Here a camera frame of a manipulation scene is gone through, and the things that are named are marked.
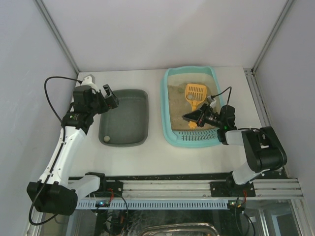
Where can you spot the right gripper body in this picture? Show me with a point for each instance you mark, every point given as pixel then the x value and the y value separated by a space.
pixel 202 118

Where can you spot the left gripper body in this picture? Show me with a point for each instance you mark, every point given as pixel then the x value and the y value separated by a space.
pixel 106 101

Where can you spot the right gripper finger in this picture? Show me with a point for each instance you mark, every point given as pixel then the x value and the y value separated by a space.
pixel 194 119
pixel 206 109

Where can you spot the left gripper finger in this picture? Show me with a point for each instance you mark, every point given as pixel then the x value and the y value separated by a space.
pixel 108 91
pixel 112 102

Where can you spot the orange litter scoop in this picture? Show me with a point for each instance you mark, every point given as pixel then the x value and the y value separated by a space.
pixel 198 92

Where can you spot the pale green waste ball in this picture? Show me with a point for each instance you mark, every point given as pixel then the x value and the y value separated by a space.
pixel 106 138

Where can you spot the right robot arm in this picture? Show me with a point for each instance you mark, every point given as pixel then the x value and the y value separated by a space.
pixel 262 147

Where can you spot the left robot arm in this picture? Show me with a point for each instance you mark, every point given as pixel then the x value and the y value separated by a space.
pixel 52 193

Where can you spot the beige cat litter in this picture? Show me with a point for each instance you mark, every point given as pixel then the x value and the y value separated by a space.
pixel 178 106

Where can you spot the teal litter box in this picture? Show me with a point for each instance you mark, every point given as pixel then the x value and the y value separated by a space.
pixel 204 75

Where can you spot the dark grey plastic tray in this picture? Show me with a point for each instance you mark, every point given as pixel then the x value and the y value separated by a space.
pixel 127 125

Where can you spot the metal bowl below table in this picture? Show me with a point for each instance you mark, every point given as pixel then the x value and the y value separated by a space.
pixel 205 228

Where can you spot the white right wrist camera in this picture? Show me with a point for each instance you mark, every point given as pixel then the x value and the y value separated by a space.
pixel 211 101

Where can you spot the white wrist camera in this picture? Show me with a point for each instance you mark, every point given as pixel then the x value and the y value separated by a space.
pixel 89 81
pixel 211 101

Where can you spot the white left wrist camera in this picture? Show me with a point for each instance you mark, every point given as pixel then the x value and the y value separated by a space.
pixel 89 81

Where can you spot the aluminium mounting rail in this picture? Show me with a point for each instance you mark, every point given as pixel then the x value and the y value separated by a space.
pixel 260 189

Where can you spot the blue slotted cable duct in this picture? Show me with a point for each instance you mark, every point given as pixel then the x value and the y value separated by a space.
pixel 119 204

